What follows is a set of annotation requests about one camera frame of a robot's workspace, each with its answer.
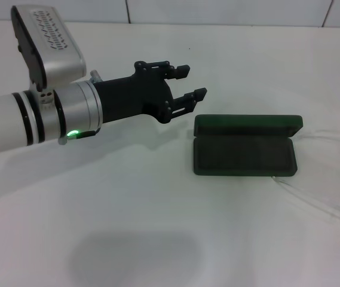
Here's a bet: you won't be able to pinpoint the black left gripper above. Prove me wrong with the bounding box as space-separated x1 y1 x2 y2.
93 60 209 125

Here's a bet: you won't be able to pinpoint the green glasses case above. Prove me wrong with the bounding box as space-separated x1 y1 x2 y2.
192 113 304 178

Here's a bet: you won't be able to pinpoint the clear white glasses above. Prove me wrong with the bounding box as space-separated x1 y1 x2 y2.
272 127 340 225

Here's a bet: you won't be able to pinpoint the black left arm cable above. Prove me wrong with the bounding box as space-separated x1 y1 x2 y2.
76 130 97 141

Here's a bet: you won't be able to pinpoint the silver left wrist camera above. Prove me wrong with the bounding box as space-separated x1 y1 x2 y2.
10 5 87 91

